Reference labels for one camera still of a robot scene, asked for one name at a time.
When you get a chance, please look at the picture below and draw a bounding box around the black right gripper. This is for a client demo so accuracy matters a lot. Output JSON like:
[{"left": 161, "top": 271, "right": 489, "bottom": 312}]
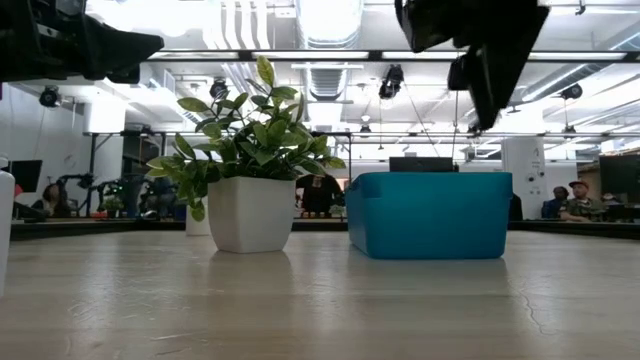
[{"left": 394, "top": 0, "right": 551, "bottom": 131}]

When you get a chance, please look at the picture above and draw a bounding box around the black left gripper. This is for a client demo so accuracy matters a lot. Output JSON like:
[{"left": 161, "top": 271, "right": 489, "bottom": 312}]
[{"left": 0, "top": 0, "right": 165, "bottom": 85}]

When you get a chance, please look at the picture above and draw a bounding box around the blue plastic basket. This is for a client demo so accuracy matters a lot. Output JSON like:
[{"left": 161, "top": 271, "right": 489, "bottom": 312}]
[{"left": 344, "top": 171, "right": 514, "bottom": 261}]

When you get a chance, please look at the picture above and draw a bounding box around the black ceiling spotlight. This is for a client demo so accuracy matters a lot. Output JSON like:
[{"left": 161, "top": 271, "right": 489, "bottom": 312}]
[
  {"left": 377, "top": 63, "right": 406, "bottom": 100},
  {"left": 559, "top": 82, "right": 585, "bottom": 101},
  {"left": 38, "top": 84, "right": 62, "bottom": 109},
  {"left": 208, "top": 78, "right": 230, "bottom": 100}
]

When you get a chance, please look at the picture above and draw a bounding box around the black computer monitor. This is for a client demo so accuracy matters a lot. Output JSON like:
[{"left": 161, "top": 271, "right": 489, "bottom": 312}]
[
  {"left": 9, "top": 159, "right": 44, "bottom": 194},
  {"left": 598, "top": 153, "right": 640, "bottom": 205},
  {"left": 388, "top": 156, "right": 460, "bottom": 174}
]

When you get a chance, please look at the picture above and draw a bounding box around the white building column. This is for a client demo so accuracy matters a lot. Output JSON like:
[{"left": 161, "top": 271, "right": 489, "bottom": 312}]
[{"left": 501, "top": 136, "right": 548, "bottom": 222}]

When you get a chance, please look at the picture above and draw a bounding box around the person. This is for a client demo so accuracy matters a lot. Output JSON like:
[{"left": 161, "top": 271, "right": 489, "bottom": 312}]
[
  {"left": 541, "top": 185, "right": 571, "bottom": 220},
  {"left": 294, "top": 172, "right": 346, "bottom": 220},
  {"left": 558, "top": 179, "right": 609, "bottom": 224},
  {"left": 30, "top": 182, "right": 72, "bottom": 220}
]

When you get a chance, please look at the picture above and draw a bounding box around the green plant in white pot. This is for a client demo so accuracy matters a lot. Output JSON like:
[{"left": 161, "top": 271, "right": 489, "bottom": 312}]
[{"left": 146, "top": 55, "right": 347, "bottom": 254}]

